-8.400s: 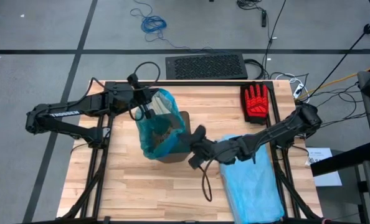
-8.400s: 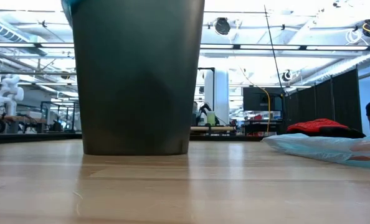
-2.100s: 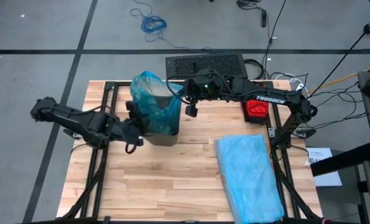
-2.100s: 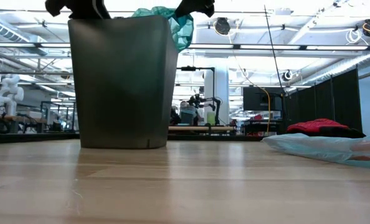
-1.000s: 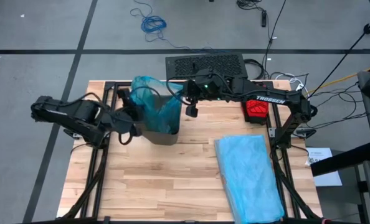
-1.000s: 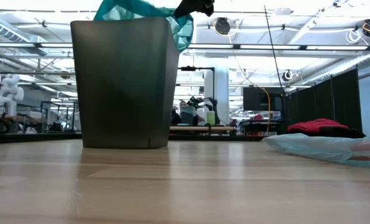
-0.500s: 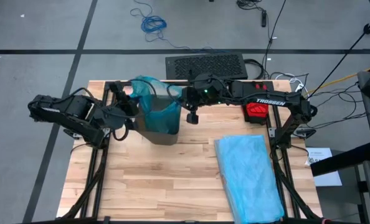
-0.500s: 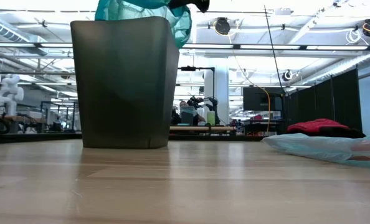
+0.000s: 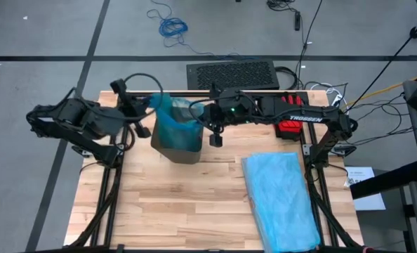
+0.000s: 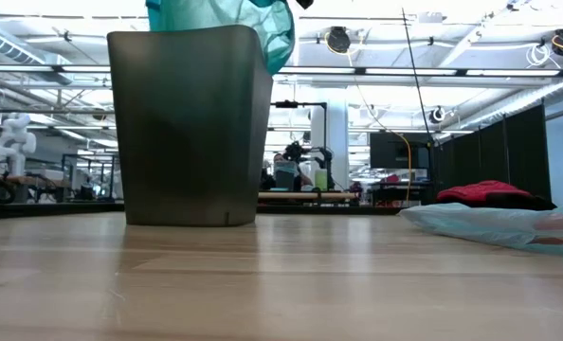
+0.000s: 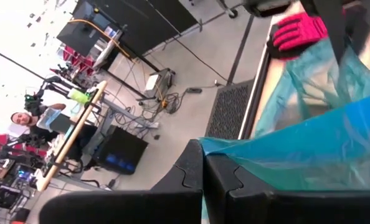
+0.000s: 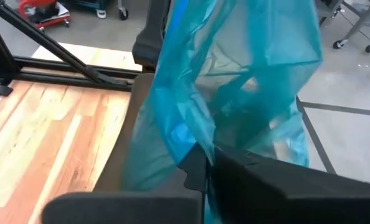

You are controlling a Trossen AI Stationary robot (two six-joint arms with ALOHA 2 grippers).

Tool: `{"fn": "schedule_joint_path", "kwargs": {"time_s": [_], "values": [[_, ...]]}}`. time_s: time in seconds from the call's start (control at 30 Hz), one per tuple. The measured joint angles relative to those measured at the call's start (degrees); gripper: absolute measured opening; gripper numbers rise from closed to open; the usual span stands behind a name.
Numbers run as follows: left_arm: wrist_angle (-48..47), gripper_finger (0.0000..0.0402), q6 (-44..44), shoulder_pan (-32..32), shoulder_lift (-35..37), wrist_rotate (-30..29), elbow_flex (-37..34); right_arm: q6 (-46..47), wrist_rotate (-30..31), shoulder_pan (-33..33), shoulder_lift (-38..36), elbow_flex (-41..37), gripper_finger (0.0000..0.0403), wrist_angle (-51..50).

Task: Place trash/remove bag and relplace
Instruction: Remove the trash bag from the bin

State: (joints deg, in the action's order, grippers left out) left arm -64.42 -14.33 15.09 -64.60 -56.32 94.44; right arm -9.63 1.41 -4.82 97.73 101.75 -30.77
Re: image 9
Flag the yellow cable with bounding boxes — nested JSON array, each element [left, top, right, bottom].
[[334, 74, 417, 114]]

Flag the black right camera cable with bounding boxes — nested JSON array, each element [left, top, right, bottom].
[[188, 99, 213, 131]]

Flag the black cable bundle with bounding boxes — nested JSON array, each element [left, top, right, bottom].
[[266, 0, 297, 11]]

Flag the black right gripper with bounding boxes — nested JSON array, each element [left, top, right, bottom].
[[197, 89, 232, 128]]

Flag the black perforated computer case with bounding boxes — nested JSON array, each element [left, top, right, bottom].
[[185, 58, 280, 91]]

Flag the white power strip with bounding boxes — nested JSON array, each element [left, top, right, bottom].
[[329, 93, 343, 112]]

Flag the teal plastic trash bag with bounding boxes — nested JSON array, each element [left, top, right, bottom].
[[148, 92, 205, 153]]

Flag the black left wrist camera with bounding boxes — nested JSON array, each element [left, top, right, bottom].
[[109, 78, 128, 95]]

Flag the black left camera cable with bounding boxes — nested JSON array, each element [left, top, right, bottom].
[[112, 72, 165, 153]]

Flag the blue coiled cable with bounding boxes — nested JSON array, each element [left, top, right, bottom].
[[145, 0, 255, 61]]

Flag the light blue trash bag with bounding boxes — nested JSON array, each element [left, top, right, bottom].
[[241, 151, 321, 253]]

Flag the black looped cables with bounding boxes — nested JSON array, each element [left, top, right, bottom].
[[274, 65, 299, 91]]

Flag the dark translucent trash bin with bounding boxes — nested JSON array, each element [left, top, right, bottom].
[[150, 105, 205, 165]]

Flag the black beam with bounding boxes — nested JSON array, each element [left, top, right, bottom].
[[349, 160, 417, 200]]

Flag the long black cable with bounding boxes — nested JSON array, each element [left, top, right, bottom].
[[296, 0, 324, 91]]

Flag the black camera cable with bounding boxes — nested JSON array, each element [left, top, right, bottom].
[[112, 72, 165, 153], [188, 99, 213, 131]]

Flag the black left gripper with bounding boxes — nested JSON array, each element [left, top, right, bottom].
[[118, 91, 153, 139]]

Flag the white paper sheet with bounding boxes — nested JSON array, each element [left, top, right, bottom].
[[343, 166, 387, 212]]

